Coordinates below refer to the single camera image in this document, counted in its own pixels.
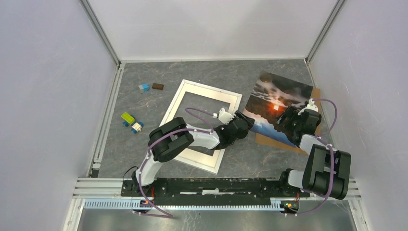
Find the sunset landscape photo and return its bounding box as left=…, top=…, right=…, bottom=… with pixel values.
left=242, top=71, right=313, bottom=147

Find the white mat board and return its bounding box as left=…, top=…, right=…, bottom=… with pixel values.
left=160, top=80, right=242, bottom=174

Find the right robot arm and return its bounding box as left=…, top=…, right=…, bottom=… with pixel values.
left=277, top=106, right=351, bottom=200

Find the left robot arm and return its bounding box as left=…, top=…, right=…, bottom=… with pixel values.
left=131, top=108, right=255, bottom=196

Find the brown cardboard backing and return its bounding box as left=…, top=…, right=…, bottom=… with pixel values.
left=255, top=88, right=322, bottom=155

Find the brown toy block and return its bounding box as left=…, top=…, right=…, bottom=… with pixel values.
left=152, top=83, right=164, bottom=90

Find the blue grey toy block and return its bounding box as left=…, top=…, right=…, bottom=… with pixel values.
left=138, top=83, right=150, bottom=93

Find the toy brick car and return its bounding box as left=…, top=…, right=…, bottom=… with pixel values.
left=121, top=112, right=144, bottom=134

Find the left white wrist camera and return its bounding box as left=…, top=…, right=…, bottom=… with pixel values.
left=212, top=108, right=235, bottom=125

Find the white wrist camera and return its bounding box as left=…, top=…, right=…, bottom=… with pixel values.
left=212, top=108, right=235, bottom=125
left=298, top=98, right=319, bottom=116

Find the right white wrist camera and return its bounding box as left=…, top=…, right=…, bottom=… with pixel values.
left=298, top=98, right=319, bottom=116

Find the white picture frame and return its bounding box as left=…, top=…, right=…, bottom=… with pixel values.
left=158, top=79, right=243, bottom=175

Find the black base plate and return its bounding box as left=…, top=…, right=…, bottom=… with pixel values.
left=121, top=178, right=310, bottom=206

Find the slotted cable duct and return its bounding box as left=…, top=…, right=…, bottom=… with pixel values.
left=83, top=199, right=284, bottom=212

